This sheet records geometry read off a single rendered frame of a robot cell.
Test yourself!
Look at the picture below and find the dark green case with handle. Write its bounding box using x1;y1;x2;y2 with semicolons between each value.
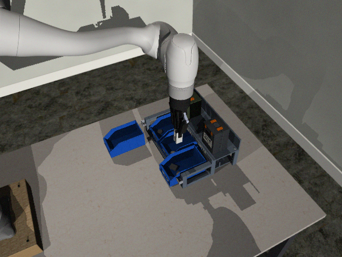
187;91;202;119

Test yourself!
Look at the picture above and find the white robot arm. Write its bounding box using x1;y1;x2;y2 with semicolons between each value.
0;0;199;241

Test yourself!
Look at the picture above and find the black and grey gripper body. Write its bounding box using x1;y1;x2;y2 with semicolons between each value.
169;96;191;119

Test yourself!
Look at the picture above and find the black case with orange latches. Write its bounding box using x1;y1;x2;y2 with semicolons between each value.
202;116;230;154

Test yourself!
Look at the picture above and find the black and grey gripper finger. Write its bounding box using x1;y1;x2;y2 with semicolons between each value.
169;105;177;141
175;111;191;144

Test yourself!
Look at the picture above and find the grey metal shelf rack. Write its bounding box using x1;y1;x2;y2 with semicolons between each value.
141;88;241;188

